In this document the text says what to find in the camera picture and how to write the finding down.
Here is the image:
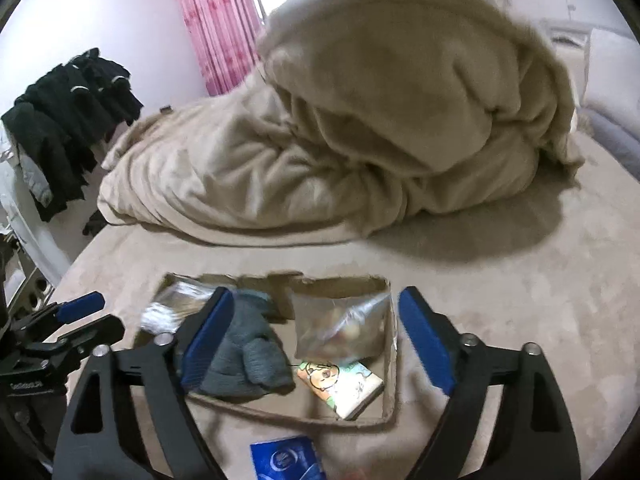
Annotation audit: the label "yellow cartoon tissue pack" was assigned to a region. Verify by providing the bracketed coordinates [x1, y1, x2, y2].
[296, 362, 384, 420]

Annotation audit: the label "brown cardboard box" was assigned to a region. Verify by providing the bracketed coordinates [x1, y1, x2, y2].
[134, 273, 398, 428]

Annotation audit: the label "purple grey bolster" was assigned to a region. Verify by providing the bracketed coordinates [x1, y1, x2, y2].
[579, 108, 640, 180]

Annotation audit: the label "blue Vinda tissue pack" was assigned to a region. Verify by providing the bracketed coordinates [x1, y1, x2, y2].
[250, 436, 326, 480]

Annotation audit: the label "black clothes on rack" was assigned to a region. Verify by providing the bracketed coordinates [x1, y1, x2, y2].
[1, 48, 143, 222]

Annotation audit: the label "silver clear packet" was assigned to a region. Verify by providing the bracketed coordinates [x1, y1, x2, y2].
[140, 275, 217, 335]

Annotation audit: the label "clear plastic snack bag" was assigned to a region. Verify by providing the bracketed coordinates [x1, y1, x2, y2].
[288, 292, 390, 364]

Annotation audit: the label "grey patterned pillow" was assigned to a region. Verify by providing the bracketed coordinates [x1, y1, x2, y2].
[582, 28, 640, 132]

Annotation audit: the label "pink curtain left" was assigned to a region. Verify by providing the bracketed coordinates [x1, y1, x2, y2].
[179, 0, 262, 96]

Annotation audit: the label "beige fleece blanket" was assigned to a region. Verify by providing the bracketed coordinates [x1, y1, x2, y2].
[98, 0, 582, 247]

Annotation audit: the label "grey knit glove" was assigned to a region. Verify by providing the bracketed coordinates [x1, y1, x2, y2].
[196, 289, 294, 402]

